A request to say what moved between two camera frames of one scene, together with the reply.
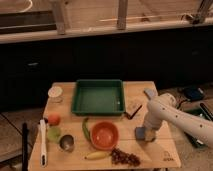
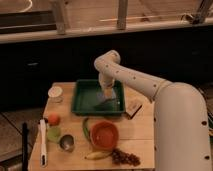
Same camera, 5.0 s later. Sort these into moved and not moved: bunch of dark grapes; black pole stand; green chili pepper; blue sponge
Moved: blue sponge
Not moved: black pole stand; green chili pepper; bunch of dark grapes
